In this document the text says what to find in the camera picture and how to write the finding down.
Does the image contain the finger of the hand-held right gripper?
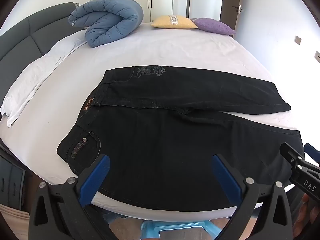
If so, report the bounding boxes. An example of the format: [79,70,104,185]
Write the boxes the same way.
[279,142,308,168]
[303,143,320,161]

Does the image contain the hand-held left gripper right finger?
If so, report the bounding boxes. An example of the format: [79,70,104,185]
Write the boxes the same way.
[212,154,293,240]

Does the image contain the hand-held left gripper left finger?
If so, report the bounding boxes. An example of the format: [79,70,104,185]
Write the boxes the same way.
[29,154,118,240]

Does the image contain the black denim pants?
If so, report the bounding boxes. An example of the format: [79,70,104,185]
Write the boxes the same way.
[56,65,305,209]

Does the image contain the person's right hand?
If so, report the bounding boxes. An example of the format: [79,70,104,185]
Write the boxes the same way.
[294,194,320,238]

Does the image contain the light blue plastic stool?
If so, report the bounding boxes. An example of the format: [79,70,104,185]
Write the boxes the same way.
[141,219,223,240]

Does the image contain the dark grey nightstand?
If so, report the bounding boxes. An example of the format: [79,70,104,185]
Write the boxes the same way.
[0,152,33,211]

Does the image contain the white pillow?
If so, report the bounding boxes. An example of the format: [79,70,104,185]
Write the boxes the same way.
[0,33,88,128]

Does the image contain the bed with white sheet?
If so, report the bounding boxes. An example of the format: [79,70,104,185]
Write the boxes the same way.
[0,21,304,218]

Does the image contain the purple cushion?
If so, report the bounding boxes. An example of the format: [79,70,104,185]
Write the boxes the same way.
[193,17,237,35]

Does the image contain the grey upholstered headboard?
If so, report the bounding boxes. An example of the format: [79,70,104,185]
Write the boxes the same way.
[0,2,87,68]

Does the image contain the blue folded duvet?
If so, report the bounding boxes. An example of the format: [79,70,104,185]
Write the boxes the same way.
[68,0,145,48]

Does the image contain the yellow cushion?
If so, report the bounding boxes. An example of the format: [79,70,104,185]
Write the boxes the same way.
[151,14,198,29]

